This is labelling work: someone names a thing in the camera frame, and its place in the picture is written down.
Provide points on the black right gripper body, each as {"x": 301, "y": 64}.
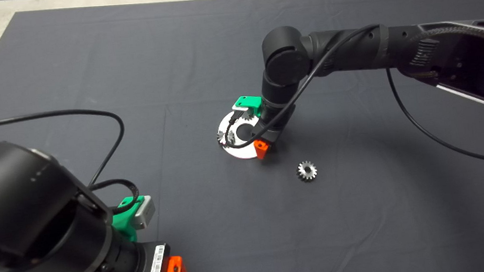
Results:
{"x": 277, "y": 135}

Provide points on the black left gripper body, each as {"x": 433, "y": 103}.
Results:
{"x": 149, "y": 266}

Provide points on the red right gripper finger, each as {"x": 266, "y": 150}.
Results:
{"x": 261, "y": 149}

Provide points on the small steel gear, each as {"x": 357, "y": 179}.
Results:
{"x": 223, "y": 137}
{"x": 307, "y": 170}
{"x": 248, "y": 119}

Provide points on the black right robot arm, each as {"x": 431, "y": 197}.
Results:
{"x": 348, "y": 50}

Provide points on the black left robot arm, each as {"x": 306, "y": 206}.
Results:
{"x": 19, "y": 195}

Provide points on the round metal plate with hole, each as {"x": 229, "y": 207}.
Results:
{"x": 243, "y": 152}

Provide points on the dark grey table cloth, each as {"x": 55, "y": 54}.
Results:
{"x": 129, "y": 53}

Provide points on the green right camera mount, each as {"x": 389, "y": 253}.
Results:
{"x": 250, "y": 104}

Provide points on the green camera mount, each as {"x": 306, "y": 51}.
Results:
{"x": 250, "y": 104}
{"x": 124, "y": 227}

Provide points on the grey right camera box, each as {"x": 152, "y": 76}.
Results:
{"x": 239, "y": 107}

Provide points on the grey camera box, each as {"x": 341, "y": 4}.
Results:
{"x": 143, "y": 214}
{"x": 239, "y": 107}

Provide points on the green left camera mount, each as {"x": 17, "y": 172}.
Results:
{"x": 124, "y": 227}

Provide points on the grey left camera box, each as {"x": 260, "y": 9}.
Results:
{"x": 143, "y": 214}

